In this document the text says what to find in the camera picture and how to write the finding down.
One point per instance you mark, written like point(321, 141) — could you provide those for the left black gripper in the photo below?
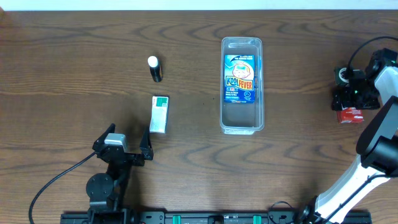
point(137, 160)

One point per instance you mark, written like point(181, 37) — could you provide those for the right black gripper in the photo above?
point(342, 98)

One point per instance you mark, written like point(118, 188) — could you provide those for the red small box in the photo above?
point(350, 115)

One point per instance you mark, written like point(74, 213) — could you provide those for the white green medicine box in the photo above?
point(159, 112)

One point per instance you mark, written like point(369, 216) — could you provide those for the blue Kool Fever box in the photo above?
point(239, 79)

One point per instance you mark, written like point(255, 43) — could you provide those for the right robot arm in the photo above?
point(376, 159)

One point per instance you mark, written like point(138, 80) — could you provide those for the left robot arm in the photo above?
point(106, 190)

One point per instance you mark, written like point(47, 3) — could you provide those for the clear plastic container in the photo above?
point(243, 118)

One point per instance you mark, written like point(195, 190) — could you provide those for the black bottle white cap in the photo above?
point(155, 68)

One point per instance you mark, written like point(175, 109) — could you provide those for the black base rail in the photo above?
point(158, 217)

